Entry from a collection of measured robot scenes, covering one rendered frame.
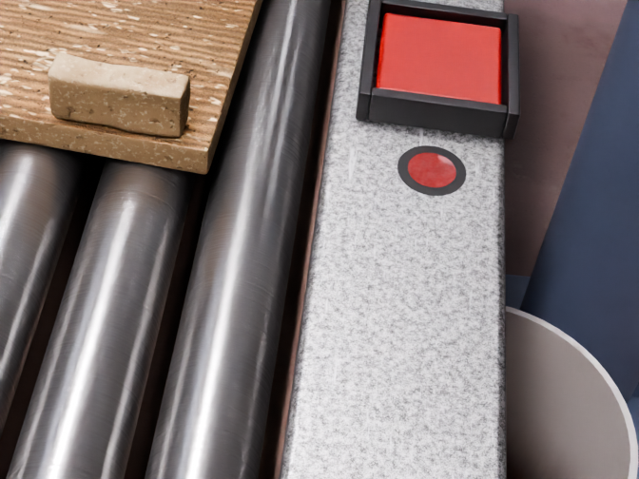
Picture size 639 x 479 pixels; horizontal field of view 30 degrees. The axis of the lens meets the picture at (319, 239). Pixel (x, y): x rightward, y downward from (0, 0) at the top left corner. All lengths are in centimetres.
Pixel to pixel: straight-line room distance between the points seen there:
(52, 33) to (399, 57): 16
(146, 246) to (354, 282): 9
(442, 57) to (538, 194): 129
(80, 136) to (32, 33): 7
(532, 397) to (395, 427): 83
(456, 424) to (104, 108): 20
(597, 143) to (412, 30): 66
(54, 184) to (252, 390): 14
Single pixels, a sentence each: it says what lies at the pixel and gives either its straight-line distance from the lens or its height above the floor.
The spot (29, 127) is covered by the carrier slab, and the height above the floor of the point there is 93.
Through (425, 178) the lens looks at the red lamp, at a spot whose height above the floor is 92.
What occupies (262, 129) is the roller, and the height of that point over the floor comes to 92.
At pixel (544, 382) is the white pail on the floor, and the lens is 127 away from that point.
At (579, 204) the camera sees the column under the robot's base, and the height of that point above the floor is 40.
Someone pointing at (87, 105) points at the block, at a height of 95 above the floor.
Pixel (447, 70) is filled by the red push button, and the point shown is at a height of 93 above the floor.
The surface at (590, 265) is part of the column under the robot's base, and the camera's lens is 133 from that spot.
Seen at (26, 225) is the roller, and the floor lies 92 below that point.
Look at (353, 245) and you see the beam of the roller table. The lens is 51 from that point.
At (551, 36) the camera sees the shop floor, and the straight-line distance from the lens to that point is 216.
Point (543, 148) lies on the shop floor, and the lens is 194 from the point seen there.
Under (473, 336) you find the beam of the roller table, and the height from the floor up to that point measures 92.
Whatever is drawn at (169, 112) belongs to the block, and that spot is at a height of 95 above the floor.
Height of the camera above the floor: 130
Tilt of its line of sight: 49 degrees down
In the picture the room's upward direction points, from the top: 8 degrees clockwise
